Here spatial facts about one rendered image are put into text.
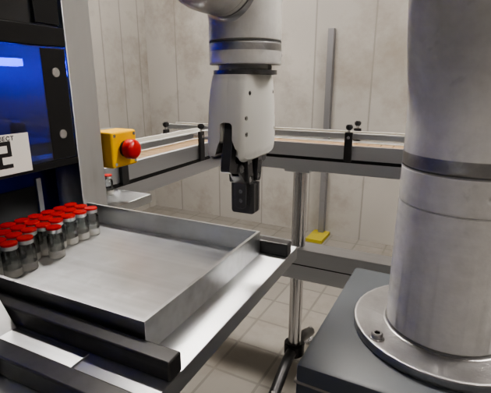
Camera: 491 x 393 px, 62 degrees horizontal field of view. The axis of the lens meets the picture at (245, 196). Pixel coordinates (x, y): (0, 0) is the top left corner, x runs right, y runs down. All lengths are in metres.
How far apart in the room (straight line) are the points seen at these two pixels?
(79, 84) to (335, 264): 1.01
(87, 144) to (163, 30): 2.95
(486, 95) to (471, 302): 0.19
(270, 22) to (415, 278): 0.30
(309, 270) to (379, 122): 1.65
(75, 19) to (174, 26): 2.85
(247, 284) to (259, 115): 0.21
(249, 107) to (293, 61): 2.64
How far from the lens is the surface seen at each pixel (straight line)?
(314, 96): 3.04
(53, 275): 0.60
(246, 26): 0.46
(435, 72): 0.38
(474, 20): 0.35
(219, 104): 0.46
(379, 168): 1.31
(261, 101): 0.49
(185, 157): 1.24
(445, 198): 0.40
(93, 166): 0.82
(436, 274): 0.43
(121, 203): 0.90
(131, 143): 0.84
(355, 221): 3.11
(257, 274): 0.55
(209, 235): 0.64
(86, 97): 0.80
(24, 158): 0.72
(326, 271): 1.48
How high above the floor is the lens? 1.12
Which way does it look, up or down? 16 degrees down
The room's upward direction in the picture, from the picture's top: straight up
